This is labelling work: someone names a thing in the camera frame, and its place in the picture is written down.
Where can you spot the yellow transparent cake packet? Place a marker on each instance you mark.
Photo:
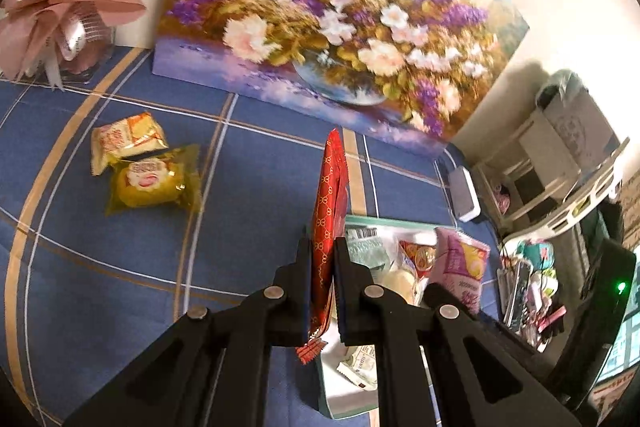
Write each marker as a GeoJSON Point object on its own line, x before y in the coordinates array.
{"type": "Point", "coordinates": [150, 187]}

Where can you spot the blue plaid bedsheet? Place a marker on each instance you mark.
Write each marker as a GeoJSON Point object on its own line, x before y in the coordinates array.
{"type": "Point", "coordinates": [225, 232]}

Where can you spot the white teal box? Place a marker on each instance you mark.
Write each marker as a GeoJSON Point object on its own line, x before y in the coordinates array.
{"type": "Point", "coordinates": [332, 377]}

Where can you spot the white rectangular device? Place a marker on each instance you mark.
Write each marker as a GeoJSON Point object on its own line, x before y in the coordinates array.
{"type": "Point", "coordinates": [462, 194]}

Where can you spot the green white snack packet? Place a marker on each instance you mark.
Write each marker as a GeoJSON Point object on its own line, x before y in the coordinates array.
{"type": "Point", "coordinates": [362, 249]}

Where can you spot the pile of small trinkets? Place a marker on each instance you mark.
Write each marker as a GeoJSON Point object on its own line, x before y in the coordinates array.
{"type": "Point", "coordinates": [535, 287]}

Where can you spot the white shelf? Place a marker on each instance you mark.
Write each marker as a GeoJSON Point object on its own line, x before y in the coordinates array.
{"type": "Point", "coordinates": [530, 142]}

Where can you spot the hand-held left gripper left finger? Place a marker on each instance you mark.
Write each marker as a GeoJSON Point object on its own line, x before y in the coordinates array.
{"type": "Point", "coordinates": [300, 282]}

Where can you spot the pale yellow snack packet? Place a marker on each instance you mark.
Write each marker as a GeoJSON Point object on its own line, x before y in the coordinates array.
{"type": "Point", "coordinates": [125, 137]}

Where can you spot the pink snack packet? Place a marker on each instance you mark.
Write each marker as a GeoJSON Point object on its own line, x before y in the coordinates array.
{"type": "Point", "coordinates": [460, 262]}

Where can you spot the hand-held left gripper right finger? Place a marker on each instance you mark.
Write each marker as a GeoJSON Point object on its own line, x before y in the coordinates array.
{"type": "Point", "coordinates": [345, 287]}

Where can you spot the red patterned snack packet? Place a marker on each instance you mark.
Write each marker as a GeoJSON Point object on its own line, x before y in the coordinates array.
{"type": "Point", "coordinates": [327, 207]}

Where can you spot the floral painting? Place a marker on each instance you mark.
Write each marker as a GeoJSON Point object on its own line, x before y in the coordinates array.
{"type": "Point", "coordinates": [325, 7]}

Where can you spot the grey storage bag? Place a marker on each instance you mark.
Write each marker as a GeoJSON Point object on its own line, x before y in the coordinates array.
{"type": "Point", "coordinates": [580, 127]}

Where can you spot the white green printed packet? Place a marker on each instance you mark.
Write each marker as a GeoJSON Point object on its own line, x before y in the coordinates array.
{"type": "Point", "coordinates": [357, 364]}

